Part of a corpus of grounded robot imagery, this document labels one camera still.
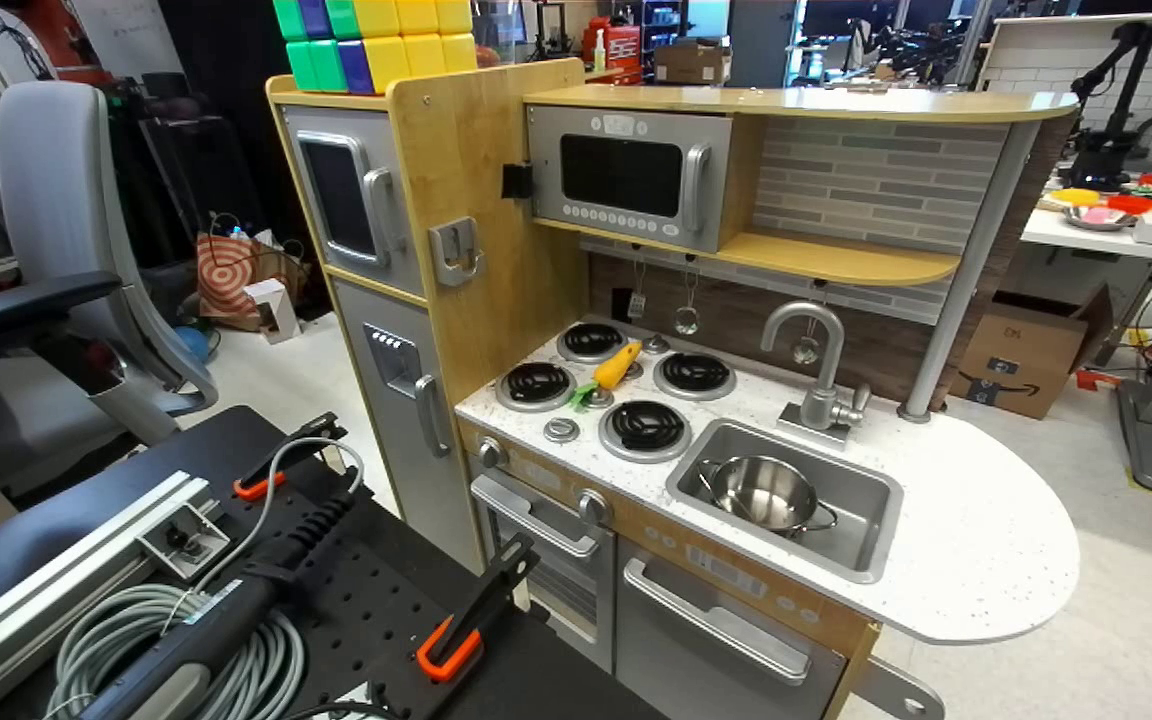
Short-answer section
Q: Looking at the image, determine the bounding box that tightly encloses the silver metal pot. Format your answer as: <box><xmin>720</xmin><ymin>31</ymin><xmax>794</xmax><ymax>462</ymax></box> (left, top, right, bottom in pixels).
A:
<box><xmin>696</xmin><ymin>453</ymin><xmax>838</xmax><ymax>540</ymax></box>

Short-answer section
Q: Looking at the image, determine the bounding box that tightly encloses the small white object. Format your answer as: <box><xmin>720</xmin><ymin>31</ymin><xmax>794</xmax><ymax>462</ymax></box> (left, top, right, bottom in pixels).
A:
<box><xmin>238</xmin><ymin>275</ymin><xmax>303</xmax><ymax>347</ymax></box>

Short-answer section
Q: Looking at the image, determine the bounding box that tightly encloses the grey toy sink basin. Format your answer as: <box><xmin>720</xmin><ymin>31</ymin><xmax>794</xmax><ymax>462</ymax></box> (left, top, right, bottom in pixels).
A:
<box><xmin>662</xmin><ymin>418</ymin><xmax>904</xmax><ymax>587</ymax></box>

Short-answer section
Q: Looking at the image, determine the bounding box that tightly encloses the black toy stove burner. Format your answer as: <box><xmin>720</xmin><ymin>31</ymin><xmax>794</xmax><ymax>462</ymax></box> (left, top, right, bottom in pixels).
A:
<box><xmin>490</xmin><ymin>360</ymin><xmax>578</xmax><ymax>412</ymax></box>
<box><xmin>595</xmin><ymin>397</ymin><xmax>696</xmax><ymax>464</ymax></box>
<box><xmin>555</xmin><ymin>316</ymin><xmax>629</xmax><ymax>364</ymax></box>
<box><xmin>652</xmin><ymin>347</ymin><xmax>739</xmax><ymax>404</ymax></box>

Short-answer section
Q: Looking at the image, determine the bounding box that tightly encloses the yellow toy carrot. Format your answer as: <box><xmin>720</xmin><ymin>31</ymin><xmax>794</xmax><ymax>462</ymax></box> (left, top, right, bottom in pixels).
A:
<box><xmin>572</xmin><ymin>336</ymin><xmax>646</xmax><ymax>412</ymax></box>

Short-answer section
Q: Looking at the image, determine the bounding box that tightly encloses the hanging toy ladle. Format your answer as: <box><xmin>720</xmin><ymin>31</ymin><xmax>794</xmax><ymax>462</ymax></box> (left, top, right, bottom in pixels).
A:
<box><xmin>670</xmin><ymin>257</ymin><xmax>705</xmax><ymax>341</ymax></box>

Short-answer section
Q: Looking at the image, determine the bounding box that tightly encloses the black clip on kitchen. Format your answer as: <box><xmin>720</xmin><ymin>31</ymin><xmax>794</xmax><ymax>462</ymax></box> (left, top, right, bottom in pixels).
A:
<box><xmin>495</xmin><ymin>162</ymin><xmax>534</xmax><ymax>204</ymax></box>

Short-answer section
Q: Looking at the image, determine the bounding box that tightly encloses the tall grey fridge door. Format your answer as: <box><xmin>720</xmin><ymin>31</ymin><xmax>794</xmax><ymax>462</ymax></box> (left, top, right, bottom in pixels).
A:
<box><xmin>331</xmin><ymin>275</ymin><xmax>489</xmax><ymax>575</ymax></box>

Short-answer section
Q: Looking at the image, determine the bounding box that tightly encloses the silver toy microwave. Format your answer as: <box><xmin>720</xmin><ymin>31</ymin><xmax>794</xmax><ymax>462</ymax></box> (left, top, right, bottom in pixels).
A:
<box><xmin>524</xmin><ymin>105</ymin><xmax>736</xmax><ymax>257</ymax></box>

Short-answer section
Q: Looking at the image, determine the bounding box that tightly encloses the grey toy oven door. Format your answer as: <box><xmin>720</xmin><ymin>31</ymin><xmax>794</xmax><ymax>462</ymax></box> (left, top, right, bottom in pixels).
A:
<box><xmin>466</xmin><ymin>464</ymin><xmax>618</xmax><ymax>675</ymax></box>

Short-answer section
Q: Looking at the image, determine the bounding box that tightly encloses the silver toy faucet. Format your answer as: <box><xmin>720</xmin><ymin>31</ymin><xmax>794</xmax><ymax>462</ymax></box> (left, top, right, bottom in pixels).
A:
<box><xmin>755</xmin><ymin>300</ymin><xmax>870</xmax><ymax>441</ymax></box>

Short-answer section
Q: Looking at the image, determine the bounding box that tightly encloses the grey windowed fridge door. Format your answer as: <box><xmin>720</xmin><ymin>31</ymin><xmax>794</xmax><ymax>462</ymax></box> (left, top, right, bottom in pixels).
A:
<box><xmin>285</xmin><ymin>109</ymin><xmax>428</xmax><ymax>295</ymax></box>

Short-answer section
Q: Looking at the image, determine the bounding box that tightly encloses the red canister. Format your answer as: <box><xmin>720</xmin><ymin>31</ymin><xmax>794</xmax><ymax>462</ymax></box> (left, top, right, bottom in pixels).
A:
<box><xmin>599</xmin><ymin>22</ymin><xmax>646</xmax><ymax>90</ymax></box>

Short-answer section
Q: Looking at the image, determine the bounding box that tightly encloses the small brown cardboard box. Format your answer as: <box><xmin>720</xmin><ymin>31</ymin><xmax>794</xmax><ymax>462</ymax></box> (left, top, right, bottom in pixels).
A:
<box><xmin>652</xmin><ymin>35</ymin><xmax>730</xmax><ymax>90</ymax></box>

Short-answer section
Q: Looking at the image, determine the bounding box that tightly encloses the grey toy cabinet door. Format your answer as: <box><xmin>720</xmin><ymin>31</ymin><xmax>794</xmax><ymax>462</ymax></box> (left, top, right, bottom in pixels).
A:
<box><xmin>611</xmin><ymin>535</ymin><xmax>860</xmax><ymax>720</ymax></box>

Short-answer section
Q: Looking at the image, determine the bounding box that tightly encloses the patterned orange bag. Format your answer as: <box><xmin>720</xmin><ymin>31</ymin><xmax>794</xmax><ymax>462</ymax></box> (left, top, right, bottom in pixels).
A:
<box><xmin>192</xmin><ymin>216</ymin><xmax>310</xmax><ymax>336</ymax></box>

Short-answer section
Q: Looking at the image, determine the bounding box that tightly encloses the green foam block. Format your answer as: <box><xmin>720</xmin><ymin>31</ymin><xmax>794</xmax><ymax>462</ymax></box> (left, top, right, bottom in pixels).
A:
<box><xmin>285</xmin><ymin>35</ymin><xmax>351</xmax><ymax>97</ymax></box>
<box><xmin>268</xmin><ymin>0</ymin><xmax>310</xmax><ymax>40</ymax></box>

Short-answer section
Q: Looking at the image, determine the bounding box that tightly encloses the wooden toy kitchen unit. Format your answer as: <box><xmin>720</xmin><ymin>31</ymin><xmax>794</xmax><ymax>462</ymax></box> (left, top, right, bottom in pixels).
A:
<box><xmin>264</xmin><ymin>53</ymin><xmax>1084</xmax><ymax>720</ymax></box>

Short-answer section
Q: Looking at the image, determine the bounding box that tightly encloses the yellow toy plate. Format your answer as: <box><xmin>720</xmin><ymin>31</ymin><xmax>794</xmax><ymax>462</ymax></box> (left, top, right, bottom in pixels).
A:
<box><xmin>1046</xmin><ymin>184</ymin><xmax>1106</xmax><ymax>211</ymax></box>

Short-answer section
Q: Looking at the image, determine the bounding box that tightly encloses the pink toy plate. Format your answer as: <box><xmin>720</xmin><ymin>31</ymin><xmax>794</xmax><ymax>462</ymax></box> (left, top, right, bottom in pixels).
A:
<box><xmin>1072</xmin><ymin>202</ymin><xmax>1137</xmax><ymax>232</ymax></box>

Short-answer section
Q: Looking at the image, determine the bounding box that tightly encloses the grey office chair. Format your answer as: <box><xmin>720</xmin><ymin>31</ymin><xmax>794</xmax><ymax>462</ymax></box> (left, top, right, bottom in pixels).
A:
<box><xmin>0</xmin><ymin>76</ymin><xmax>218</xmax><ymax>464</ymax></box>

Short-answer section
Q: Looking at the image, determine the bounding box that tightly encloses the white board panel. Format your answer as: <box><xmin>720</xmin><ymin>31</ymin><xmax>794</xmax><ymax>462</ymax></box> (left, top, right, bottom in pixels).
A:
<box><xmin>972</xmin><ymin>8</ymin><xmax>1152</xmax><ymax>137</ymax></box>

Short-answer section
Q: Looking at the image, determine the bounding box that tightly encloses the orange handled bar clamp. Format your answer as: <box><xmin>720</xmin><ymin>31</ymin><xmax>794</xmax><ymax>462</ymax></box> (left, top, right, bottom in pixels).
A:
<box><xmin>229</xmin><ymin>409</ymin><xmax>351</xmax><ymax>510</ymax></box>
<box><xmin>412</xmin><ymin>533</ymin><xmax>543</xmax><ymax>689</ymax></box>

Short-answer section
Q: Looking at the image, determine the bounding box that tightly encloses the white cable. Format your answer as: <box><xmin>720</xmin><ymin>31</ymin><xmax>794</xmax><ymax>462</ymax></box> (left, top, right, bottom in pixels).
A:
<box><xmin>198</xmin><ymin>432</ymin><xmax>366</xmax><ymax>591</ymax></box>

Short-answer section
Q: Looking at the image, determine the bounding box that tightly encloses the silver kitchen support post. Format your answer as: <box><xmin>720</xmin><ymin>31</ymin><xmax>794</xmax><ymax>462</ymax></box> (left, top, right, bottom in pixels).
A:
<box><xmin>894</xmin><ymin>120</ymin><xmax>1046</xmax><ymax>425</ymax></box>

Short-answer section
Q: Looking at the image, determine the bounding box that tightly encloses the silver metal bracket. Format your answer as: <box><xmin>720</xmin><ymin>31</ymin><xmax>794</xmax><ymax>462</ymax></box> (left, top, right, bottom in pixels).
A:
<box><xmin>138</xmin><ymin>501</ymin><xmax>235</xmax><ymax>581</ymax></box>

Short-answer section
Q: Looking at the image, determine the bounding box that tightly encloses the grey metal floor bracket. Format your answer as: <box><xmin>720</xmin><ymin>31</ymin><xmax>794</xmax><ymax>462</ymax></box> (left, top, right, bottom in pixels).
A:
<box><xmin>850</xmin><ymin>655</ymin><xmax>946</xmax><ymax>720</ymax></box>

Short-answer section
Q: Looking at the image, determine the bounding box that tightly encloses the coiled grey cable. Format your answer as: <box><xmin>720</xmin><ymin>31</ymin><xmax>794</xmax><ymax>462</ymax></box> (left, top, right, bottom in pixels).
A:
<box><xmin>38</xmin><ymin>581</ymin><xmax>310</xmax><ymax>720</ymax></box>

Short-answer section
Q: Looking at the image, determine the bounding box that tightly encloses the aluminium extrusion rail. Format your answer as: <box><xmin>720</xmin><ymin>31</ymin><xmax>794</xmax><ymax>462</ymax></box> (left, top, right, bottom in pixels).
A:
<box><xmin>0</xmin><ymin>470</ymin><xmax>213</xmax><ymax>714</ymax></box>

